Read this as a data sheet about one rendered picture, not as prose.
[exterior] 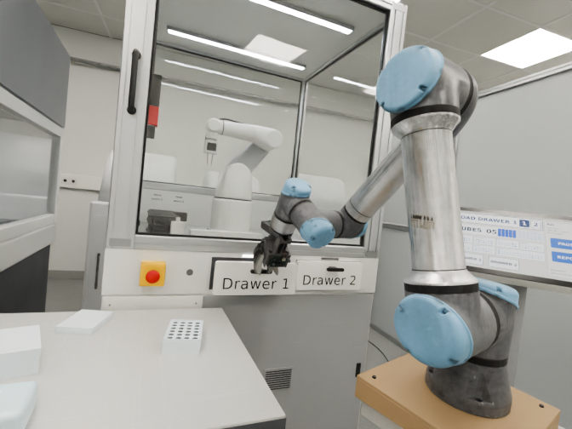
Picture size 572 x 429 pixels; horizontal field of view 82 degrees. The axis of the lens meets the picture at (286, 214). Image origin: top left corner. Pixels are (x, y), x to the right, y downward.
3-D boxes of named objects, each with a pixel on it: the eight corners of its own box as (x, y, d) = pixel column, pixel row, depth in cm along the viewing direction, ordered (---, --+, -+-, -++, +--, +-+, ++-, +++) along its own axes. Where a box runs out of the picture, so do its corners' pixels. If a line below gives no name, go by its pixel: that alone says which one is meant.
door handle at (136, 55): (134, 111, 96) (140, 45, 95) (125, 110, 95) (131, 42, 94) (135, 115, 100) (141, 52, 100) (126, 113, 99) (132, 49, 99)
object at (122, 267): (374, 292, 139) (379, 258, 139) (100, 295, 100) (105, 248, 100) (288, 252, 227) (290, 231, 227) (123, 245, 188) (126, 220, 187)
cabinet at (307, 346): (356, 475, 143) (377, 293, 140) (79, 548, 103) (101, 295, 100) (277, 365, 231) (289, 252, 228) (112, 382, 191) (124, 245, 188)
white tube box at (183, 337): (198, 355, 78) (200, 339, 78) (161, 355, 76) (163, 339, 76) (202, 334, 90) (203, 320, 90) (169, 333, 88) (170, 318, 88)
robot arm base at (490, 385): (525, 405, 63) (534, 356, 62) (483, 428, 55) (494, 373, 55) (452, 363, 76) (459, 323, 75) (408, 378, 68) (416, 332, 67)
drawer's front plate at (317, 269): (359, 289, 134) (363, 263, 134) (294, 289, 123) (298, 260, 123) (357, 288, 136) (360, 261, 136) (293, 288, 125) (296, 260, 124)
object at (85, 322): (91, 334, 83) (92, 328, 82) (54, 332, 82) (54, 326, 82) (113, 317, 95) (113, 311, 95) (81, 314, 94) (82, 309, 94)
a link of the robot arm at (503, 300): (519, 351, 64) (532, 283, 63) (491, 369, 56) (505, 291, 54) (457, 326, 73) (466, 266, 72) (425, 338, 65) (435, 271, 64)
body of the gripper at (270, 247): (261, 268, 97) (273, 238, 90) (256, 248, 103) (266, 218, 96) (286, 269, 100) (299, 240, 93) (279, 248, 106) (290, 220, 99)
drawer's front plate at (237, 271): (294, 294, 117) (298, 263, 117) (213, 295, 106) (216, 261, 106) (293, 293, 119) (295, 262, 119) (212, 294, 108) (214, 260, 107)
